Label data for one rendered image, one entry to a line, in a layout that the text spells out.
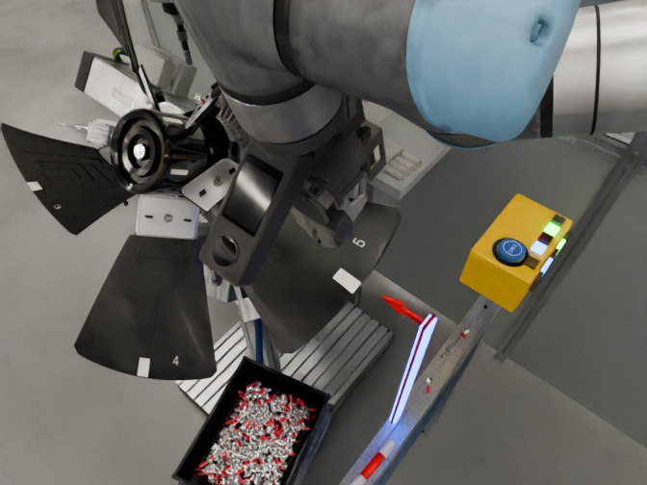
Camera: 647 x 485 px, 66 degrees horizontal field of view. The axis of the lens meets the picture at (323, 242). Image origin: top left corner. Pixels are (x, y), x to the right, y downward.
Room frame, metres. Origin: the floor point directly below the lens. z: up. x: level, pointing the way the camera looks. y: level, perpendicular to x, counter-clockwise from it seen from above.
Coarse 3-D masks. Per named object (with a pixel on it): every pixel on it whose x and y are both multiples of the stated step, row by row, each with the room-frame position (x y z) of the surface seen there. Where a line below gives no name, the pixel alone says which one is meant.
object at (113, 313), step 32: (128, 256) 0.43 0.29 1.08; (160, 256) 0.44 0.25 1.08; (192, 256) 0.45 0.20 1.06; (128, 288) 0.40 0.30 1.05; (160, 288) 0.41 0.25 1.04; (192, 288) 0.42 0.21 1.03; (96, 320) 0.37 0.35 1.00; (128, 320) 0.37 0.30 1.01; (160, 320) 0.37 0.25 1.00; (192, 320) 0.38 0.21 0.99; (96, 352) 0.34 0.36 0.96; (128, 352) 0.34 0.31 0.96; (160, 352) 0.34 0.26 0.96; (192, 352) 0.34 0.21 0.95
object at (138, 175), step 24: (120, 120) 0.55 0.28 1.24; (144, 120) 0.54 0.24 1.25; (216, 120) 0.60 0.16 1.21; (120, 144) 0.54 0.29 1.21; (144, 144) 0.52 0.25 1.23; (168, 144) 0.50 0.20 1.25; (192, 144) 0.52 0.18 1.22; (216, 144) 0.57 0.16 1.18; (120, 168) 0.51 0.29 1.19; (144, 168) 0.49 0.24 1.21; (168, 168) 0.48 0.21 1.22; (192, 168) 0.50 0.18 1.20; (144, 192) 0.47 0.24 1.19; (168, 192) 0.48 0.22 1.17
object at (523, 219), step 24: (504, 216) 0.53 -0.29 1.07; (528, 216) 0.53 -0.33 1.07; (552, 216) 0.53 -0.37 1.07; (480, 240) 0.48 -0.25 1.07; (528, 240) 0.48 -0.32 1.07; (552, 240) 0.48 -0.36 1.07; (480, 264) 0.44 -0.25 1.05; (504, 264) 0.43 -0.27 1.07; (480, 288) 0.43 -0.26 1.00; (504, 288) 0.41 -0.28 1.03; (528, 288) 0.40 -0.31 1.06
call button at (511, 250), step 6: (504, 240) 0.47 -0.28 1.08; (510, 240) 0.47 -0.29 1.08; (498, 246) 0.46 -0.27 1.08; (504, 246) 0.45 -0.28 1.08; (510, 246) 0.45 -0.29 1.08; (516, 246) 0.45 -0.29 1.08; (522, 246) 0.45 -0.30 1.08; (498, 252) 0.45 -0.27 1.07; (504, 252) 0.44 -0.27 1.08; (510, 252) 0.44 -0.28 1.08; (516, 252) 0.44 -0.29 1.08; (522, 252) 0.44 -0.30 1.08; (504, 258) 0.44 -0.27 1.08; (510, 258) 0.43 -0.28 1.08; (516, 258) 0.43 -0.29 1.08; (522, 258) 0.44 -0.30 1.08
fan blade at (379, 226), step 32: (288, 224) 0.41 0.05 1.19; (384, 224) 0.39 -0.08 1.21; (288, 256) 0.36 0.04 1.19; (320, 256) 0.36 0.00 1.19; (352, 256) 0.35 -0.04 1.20; (256, 288) 0.33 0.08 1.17; (288, 288) 0.32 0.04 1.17; (320, 288) 0.32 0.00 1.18; (288, 320) 0.29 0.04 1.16; (320, 320) 0.28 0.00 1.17; (288, 352) 0.25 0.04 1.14
